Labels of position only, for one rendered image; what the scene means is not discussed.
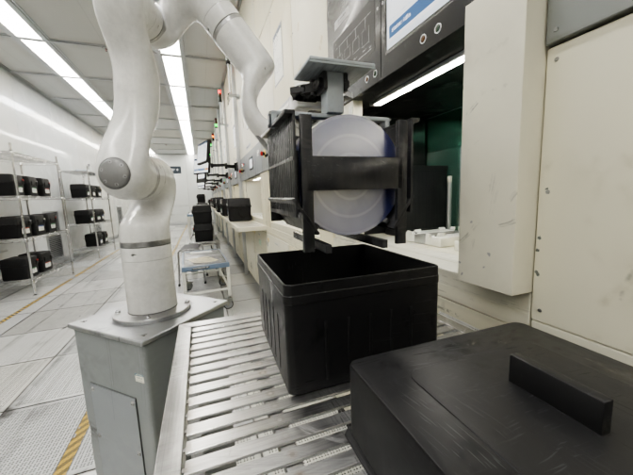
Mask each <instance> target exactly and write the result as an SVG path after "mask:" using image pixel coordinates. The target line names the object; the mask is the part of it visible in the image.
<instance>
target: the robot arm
mask: <svg viewBox="0 0 633 475"><path fill-rule="evenodd" d="M92 2H93V7H94V11H95V15H96V18H97V21H98V24H99V26H100V28H101V31H102V34H103V36H104V39H105V43H106V46H107V49H108V52H109V55H110V59H111V64H112V69H113V90H114V106H113V112H112V116H111V120H110V122H109V125H108V127H107V130H106V132H105V134H104V137H103V139H102V142H101V144H100V147H99V150H98V153H97V156H96V161H95V175H96V179H97V181H98V183H99V185H100V186H101V188H102V189H103V190H104V191H105V192H106V193H108V194H109V195H111V196H113V197H115V198H118V199H123V200H130V204H129V207H128V209H127V211H126V213H125V215H124V217H123V219H122V221H121V223H120V226H119V231H118V233H119V243H120V250H121V258H122V272H123V280H124V287H125V295H126V302H127V305H126V306H124V307H122V308H120V309H118V310H115V312H114V314H113V315H112V319H113V321H114V322H115V323H117V324H119V325H130V326H131V325H144V324H150V323H156V322H159V321H163V320H167V319H172V318H174V317H177V316H179V315H181V314H183V313H185V312H186V311H187V310H188V309H189V308H190V306H191V301H190V299H188V298H185V297H179V296H177V295H176V286H175V277H174V268H173V259H172V249H171V240H170V215H171V212H172V209H173V206H174V201H175V196H176V182H175V177H174V174H173V172H172V170H171V168H170V166H169V165H168V164H167V163H166V162H165V161H163V160H161V159H159V158H157V157H155V156H150V144H151V139H152V136H153V133H154V130H155V128H156V125H157V122H158V117H159V108H160V82H159V74H158V70H157V67H156V63H155V59H154V54H153V50H162V49H167V48H169V47H171V46H173V45H174V44H175V43H176V42H178V41H179V39H180V38H181V37H182V35H183V34H184V33H185V31H186V30H187V29H188V28H189V27H190V26H191V25H192V24H193V23H195V22H198V23H200V24H201V25H202V26H203V28H204V29H205V31H206V32H207V33H208V34H209V36H210V37H211V38H212V39H213V41H214V42H215V43H216V45H217V46H218V47H219V49H220V50H221V51H222V52H223V54H224V55H225V56H226V57H227V58H228V59H229V60H230V61H231V63H232V64H233V65H234V66H235V68H236V69H237V70H238V72H239V73H240V74H241V76H242V80H243V83H242V90H241V111H242V115H243V118H244V121H245V123H246V125H247V126H248V127H249V129H250V130H251V131H252V133H253V134H254V136H255V137H256V138H257V139H258V141H259V142H260V144H262V146H263V147H264V148H265V149H266V150H267V149H268V139H262V138H261V135H262V134H263V133H264V132H265V131H266V130H267V128H268V119H266V118H265V117H264V116H263V115H262V114H261V112H260V110H259V109H258V106H257V97H258V94H259V92H260V90H261V89H262V88H263V87H264V85H265V84H266V83H267V81H268V80H269V79H270V77H271V76H272V74H273V72H274V69H275V65H274V61H273V59H272V57H271V56H270V54H269V53H268V51H267V49H266V48H265V47H264V45H263V44H262V43H261V42H260V41H259V40H258V38H257V37H256V36H255V34H254V33H253V32H252V30H251V28H250V27H249V26H248V24H247V23H246V22H245V20H244V19H243V18H242V16H241V15H240V14H239V12H238V11H237V10H236V8H235V7H234V5H233V4H232V3H231V1H230V0H160V1H159V2H158V3H155V2H154V0H92ZM327 88H328V79H327V71H322V73H321V74H320V75H319V76H318V77H317V78H316V79H312V80H310V82H300V83H299V84H297V85H296V86H295V87H290V99H289V100H288V101H287V102H286V104H285V105H284V106H283V107H282V108H281V109H280V110H281V111H283V110H284V109H295V111H296V112H311V113H321V94H322V93H323V92H324V91H325V90H326V89H327Z"/></svg>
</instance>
